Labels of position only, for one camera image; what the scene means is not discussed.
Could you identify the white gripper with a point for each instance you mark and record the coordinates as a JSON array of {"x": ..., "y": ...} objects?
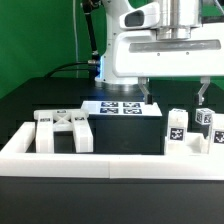
[{"x": 140, "y": 54}]

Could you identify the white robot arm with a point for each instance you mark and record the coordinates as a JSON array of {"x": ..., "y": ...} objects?
[{"x": 164, "y": 38}]

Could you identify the white tagged cube right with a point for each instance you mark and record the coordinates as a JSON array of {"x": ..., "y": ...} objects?
[{"x": 203, "y": 116}]

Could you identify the white marker sheet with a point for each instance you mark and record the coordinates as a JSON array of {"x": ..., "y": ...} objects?
[{"x": 119, "y": 108}]

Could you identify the white U-shaped fence frame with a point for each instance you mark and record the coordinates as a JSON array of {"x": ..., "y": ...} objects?
[{"x": 15, "y": 160}]

